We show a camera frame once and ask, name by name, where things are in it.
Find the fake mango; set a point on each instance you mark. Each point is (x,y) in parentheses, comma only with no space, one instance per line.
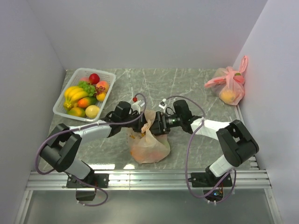
(86,102)

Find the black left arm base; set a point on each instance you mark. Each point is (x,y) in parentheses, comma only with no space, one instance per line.
(87,188)

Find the fake green grape bunch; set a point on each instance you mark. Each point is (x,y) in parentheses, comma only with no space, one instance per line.
(87,87)

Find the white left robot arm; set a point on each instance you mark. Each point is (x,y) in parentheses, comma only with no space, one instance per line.
(60,149)

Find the aluminium table edge rail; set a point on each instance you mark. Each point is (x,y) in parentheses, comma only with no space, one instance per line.
(157,179)

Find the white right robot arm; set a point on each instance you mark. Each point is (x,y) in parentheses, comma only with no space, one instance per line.
(235,140)

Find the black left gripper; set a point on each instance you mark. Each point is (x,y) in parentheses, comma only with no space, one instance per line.
(142,121)

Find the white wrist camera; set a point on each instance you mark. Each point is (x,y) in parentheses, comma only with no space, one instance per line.
(163,104)
(138,105)

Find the fake yellow banana bunch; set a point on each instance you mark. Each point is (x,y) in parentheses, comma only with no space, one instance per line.
(72,95)

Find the fake small red grapes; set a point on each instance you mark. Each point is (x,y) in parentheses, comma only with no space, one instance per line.
(100,89)

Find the fake peach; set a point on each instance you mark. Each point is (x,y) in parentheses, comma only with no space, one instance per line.
(103,83)

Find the fake red apple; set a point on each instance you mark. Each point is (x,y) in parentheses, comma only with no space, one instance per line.
(94,79)

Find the pink tied fruit bag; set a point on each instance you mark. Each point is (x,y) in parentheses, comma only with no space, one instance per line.
(228,84)

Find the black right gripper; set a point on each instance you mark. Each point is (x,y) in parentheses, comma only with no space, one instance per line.
(160,125)

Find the translucent orange plastic bag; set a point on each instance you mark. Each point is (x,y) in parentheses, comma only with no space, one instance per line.
(146,147)

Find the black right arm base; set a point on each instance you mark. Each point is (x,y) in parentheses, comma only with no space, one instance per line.
(219,188)

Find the white plastic fruit basket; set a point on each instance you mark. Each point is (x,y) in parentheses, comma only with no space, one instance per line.
(77,113)

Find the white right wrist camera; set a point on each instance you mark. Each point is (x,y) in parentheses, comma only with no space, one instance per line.
(163,104)

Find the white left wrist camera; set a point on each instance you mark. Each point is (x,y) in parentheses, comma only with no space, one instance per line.
(138,105)

